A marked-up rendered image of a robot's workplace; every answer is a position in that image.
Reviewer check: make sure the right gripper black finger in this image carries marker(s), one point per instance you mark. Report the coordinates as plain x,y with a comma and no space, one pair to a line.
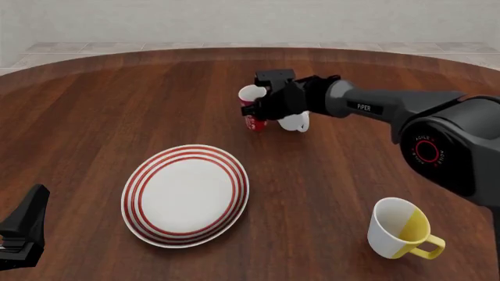
262,84
252,110

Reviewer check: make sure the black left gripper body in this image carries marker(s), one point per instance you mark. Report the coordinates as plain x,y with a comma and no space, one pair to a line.
19,251

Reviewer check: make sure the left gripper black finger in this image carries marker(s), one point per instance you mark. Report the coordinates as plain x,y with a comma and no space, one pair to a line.
29,210

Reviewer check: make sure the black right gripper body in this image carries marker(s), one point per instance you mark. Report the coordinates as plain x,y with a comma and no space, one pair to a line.
287,101

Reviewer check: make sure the red mug with white print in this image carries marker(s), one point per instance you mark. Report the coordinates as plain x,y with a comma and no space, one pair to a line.
252,98

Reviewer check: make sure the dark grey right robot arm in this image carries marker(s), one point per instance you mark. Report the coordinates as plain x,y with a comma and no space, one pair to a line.
429,117

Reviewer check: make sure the plain white mug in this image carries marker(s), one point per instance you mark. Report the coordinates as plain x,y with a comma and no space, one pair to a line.
292,123

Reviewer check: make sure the white plate with red rings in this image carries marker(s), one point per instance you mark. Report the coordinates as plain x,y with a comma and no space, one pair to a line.
185,196

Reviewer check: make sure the white and yellow mug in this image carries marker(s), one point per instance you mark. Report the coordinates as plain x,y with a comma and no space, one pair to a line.
390,228

